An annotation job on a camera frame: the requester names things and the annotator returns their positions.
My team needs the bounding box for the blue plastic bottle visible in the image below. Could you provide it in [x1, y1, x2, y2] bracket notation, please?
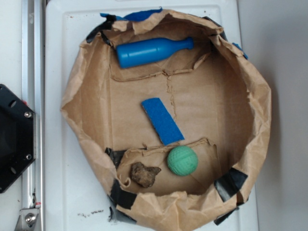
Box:
[116, 37, 194, 68]

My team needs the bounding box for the blue felt strip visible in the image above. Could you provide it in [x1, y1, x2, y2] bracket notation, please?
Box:
[141, 98, 185, 146]

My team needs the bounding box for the brown paper bag bin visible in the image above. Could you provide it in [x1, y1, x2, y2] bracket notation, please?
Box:
[61, 10, 271, 231]

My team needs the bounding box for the green rubber ball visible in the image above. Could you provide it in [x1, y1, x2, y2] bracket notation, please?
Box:
[167, 146, 198, 176]

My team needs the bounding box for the aluminium rail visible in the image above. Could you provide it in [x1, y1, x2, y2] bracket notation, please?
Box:
[22, 0, 47, 231]

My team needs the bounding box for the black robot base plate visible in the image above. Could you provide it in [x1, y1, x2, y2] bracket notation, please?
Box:
[0, 84, 35, 193]

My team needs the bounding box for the brown rock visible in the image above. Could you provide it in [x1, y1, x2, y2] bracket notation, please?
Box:
[130, 162, 161, 188]

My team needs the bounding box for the metal corner bracket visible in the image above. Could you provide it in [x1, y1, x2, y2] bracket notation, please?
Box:
[14, 208, 39, 231]

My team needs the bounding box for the white tray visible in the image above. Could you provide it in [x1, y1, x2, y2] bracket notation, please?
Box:
[44, 0, 253, 231]

